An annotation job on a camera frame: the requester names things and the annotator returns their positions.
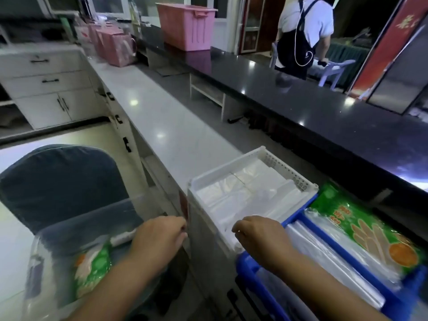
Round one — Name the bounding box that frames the person's right hand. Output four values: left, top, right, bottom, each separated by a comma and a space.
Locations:
232, 215, 299, 275

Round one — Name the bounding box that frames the person's left hand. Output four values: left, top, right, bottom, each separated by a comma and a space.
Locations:
130, 215, 188, 265

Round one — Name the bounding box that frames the person's right forearm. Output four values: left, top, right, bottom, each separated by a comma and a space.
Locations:
267, 257, 385, 321

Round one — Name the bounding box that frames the person's left forearm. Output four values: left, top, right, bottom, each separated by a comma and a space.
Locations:
65, 250, 169, 321

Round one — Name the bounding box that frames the white plastic basket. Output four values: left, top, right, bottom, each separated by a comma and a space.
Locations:
187, 146, 319, 255

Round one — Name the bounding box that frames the stack of clear plastic bags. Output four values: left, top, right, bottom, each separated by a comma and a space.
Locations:
197, 160, 299, 233

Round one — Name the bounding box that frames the blue plastic basket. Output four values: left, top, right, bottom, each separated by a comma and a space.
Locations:
235, 193, 428, 321

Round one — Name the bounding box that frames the green and white packet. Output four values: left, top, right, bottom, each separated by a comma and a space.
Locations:
73, 241, 113, 300

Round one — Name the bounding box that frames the green disposable glove packet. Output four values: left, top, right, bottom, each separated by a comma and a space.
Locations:
307, 181, 426, 285

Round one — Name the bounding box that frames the clear plastic storage bin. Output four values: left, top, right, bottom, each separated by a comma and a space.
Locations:
21, 193, 188, 321

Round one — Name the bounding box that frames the chair with dark blue cover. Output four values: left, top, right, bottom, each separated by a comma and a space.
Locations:
0, 144, 145, 236

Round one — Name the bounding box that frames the white shelf unit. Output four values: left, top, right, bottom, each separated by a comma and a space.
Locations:
189, 73, 228, 121

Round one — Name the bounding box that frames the lavender plastic chair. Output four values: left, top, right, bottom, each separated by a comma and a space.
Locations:
269, 43, 357, 91

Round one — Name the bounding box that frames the large pink gift bag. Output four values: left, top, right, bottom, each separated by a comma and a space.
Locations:
96, 27, 138, 68

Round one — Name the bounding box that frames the white drawer cabinet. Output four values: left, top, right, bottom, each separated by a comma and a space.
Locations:
0, 46, 111, 131

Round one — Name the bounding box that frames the pink plastic basket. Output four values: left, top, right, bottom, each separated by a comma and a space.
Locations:
155, 2, 219, 52

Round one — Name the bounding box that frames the wooden door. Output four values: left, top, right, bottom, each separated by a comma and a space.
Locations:
238, 0, 288, 56

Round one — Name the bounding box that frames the table with green cloth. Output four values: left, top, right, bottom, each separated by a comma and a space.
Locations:
325, 36, 372, 88

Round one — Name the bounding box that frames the small pink gift bag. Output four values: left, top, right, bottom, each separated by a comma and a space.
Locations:
75, 25, 101, 54

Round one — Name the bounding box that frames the red banner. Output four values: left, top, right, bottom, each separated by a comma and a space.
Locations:
347, 0, 428, 100

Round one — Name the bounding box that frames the white cable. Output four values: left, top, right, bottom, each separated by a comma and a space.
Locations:
294, 0, 317, 67

